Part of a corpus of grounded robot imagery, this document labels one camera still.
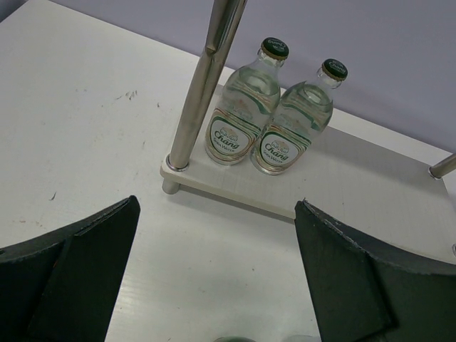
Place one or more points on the clear soda water bottle left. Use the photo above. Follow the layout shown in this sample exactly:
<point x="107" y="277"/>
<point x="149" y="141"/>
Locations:
<point x="249" y="98"/>

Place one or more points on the water bottle blue cap front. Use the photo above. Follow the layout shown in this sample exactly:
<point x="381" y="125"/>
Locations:
<point x="298" y="338"/>

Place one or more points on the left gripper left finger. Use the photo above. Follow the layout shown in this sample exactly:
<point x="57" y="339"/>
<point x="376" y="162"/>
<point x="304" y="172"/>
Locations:
<point x="63" y="285"/>

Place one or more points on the clear soda water bottle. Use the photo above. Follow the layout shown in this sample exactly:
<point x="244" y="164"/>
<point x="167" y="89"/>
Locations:
<point x="303" y="113"/>
<point x="249" y="98"/>

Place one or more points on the green glass bottle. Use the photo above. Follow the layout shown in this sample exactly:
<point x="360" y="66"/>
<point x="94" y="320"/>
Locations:
<point x="233" y="339"/>

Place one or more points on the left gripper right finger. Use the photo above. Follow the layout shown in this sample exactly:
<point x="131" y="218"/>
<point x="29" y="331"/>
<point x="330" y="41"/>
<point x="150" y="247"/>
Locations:
<point x="364" y="289"/>

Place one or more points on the clear soda water bottle right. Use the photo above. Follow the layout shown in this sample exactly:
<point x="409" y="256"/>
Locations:
<point x="303" y="113"/>

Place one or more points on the white two-tier wooden shelf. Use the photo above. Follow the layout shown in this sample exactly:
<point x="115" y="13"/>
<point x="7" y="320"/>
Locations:
<point x="378" y="191"/>

